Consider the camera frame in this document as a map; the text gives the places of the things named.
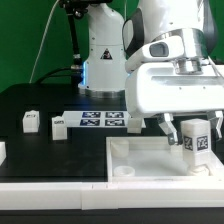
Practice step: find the white square tabletop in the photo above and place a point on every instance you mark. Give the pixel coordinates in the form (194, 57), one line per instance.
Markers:
(143, 159)

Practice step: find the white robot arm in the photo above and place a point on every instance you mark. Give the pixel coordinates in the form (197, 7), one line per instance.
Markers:
(113, 40)

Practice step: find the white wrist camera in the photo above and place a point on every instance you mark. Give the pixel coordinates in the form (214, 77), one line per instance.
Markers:
(159, 51)

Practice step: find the white front fence wall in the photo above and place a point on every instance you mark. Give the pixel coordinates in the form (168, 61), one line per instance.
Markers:
(92, 196)

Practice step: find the white fence wall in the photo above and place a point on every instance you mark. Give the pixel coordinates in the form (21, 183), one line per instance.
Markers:
(2, 152)
(92, 196)

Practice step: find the white sheet with tags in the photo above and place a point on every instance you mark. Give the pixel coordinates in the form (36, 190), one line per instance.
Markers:
(96, 119)

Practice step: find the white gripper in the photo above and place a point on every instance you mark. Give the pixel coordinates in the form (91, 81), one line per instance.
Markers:
(155, 88)

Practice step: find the white left fence wall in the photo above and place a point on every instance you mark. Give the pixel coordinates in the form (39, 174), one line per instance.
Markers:
(2, 152)

